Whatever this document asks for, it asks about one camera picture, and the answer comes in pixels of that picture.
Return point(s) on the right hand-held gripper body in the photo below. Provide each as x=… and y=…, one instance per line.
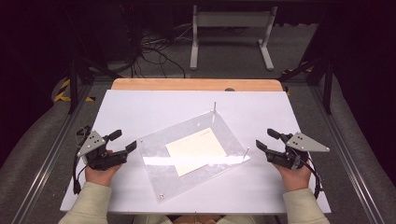
x=300, y=143

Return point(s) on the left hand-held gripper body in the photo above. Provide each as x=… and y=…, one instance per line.
x=93, y=146

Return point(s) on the person's left hand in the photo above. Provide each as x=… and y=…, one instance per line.
x=100, y=176

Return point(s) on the person's right hand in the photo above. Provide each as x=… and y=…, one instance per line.
x=295, y=179

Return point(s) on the thin metal pin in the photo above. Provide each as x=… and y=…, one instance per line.
x=246, y=153

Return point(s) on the white board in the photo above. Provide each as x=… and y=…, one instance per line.
x=130, y=109

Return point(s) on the clear acrylic board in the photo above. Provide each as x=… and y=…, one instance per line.
x=155, y=177

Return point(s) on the cream paper sheet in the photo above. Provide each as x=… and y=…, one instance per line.
x=194, y=149

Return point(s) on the black metal stand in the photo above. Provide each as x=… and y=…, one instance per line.
x=73, y=84
x=327, y=81

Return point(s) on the wooden table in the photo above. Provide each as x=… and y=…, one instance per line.
x=193, y=84

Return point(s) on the aluminium rail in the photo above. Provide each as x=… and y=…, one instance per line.
x=51, y=155
x=348, y=155

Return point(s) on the white metal table frame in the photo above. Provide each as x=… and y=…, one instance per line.
x=232, y=19

